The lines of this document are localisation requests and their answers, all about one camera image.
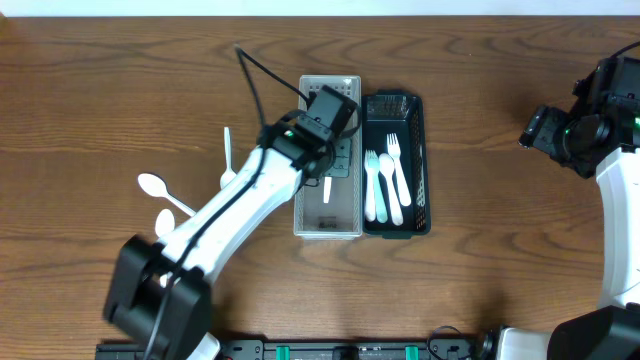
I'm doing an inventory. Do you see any white plastic spoon long handle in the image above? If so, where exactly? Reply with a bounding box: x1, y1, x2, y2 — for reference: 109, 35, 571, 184
323, 177, 332, 204

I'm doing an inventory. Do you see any white plastic fork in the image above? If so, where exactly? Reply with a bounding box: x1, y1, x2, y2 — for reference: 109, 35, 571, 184
364, 150, 376, 222

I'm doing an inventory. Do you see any white plastic utensil handle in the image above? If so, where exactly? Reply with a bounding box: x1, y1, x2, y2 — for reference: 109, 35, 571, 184
387, 133, 412, 207

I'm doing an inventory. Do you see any pale green plastic spoon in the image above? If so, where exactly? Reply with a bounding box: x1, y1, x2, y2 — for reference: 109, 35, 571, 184
220, 127, 237, 189

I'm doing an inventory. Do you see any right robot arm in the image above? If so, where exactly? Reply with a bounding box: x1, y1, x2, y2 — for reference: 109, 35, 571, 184
471, 49, 639, 359

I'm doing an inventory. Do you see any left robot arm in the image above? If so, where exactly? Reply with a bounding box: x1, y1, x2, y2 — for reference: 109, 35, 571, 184
103, 86, 360, 359

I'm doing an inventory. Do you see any white spoon in black basket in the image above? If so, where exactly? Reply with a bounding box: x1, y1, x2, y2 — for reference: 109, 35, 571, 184
379, 153, 404, 226

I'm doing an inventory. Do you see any clear perforated plastic basket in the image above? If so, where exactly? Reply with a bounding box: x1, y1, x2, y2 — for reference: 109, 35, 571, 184
293, 75, 363, 240

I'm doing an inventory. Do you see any black perforated plastic basket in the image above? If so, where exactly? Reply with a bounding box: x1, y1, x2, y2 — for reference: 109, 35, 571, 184
361, 90, 431, 239

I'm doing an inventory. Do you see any black cable left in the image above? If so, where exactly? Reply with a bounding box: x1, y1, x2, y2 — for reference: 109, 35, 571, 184
142, 43, 314, 360

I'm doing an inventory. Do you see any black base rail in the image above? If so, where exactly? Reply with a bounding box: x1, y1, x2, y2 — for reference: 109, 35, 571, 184
94, 324, 501, 360

